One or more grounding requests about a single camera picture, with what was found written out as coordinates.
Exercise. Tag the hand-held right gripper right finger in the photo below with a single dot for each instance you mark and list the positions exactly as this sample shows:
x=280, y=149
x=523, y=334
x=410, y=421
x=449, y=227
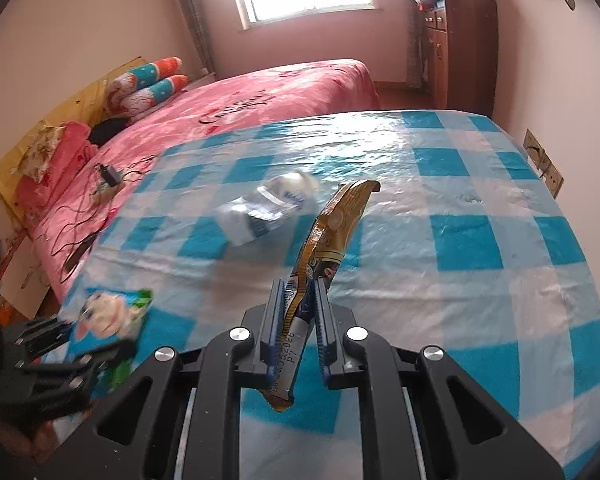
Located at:
x=325, y=325

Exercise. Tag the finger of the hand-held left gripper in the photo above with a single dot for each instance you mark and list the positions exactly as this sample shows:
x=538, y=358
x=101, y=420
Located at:
x=45, y=335
x=80, y=375

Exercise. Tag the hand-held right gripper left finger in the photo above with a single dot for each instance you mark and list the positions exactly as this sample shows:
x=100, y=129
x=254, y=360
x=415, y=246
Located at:
x=275, y=320

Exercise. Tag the green cartoon snack packet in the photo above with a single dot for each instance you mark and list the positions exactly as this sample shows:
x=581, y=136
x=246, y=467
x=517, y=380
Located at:
x=105, y=315

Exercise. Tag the gold snack wrapper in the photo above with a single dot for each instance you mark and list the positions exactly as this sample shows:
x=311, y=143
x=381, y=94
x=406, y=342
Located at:
x=330, y=230

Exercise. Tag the person's left hand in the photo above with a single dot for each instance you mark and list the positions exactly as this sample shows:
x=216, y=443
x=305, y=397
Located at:
x=42, y=437

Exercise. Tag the blue white checked tablecloth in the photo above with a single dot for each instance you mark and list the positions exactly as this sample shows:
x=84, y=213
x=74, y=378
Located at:
x=455, y=285

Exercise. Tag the black charger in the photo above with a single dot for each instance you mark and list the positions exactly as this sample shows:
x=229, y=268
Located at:
x=110, y=174

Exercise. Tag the floral pillow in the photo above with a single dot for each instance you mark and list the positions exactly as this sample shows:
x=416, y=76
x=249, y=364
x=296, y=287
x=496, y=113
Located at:
x=42, y=152

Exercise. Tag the black garment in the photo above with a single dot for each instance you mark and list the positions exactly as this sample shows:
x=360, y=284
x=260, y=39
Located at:
x=107, y=132

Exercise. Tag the pink bedspread bed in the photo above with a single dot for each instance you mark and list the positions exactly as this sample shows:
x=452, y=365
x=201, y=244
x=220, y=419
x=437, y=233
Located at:
x=260, y=95

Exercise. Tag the yellow headboard sheet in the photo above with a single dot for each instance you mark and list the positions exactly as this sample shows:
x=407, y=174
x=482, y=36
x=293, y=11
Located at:
x=80, y=105

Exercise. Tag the cartoon bolster pillow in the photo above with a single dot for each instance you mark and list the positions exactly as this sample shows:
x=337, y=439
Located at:
x=155, y=95
x=140, y=77

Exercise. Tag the hanging patterned cloth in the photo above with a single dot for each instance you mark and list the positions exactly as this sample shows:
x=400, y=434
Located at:
x=416, y=50

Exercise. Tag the wooden wardrobe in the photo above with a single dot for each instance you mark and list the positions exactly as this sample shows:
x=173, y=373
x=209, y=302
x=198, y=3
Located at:
x=465, y=50

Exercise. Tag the white standing air conditioner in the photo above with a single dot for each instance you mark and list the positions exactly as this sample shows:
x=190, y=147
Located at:
x=192, y=15

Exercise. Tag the wall socket panel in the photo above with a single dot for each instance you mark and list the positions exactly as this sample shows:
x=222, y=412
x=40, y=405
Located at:
x=542, y=162

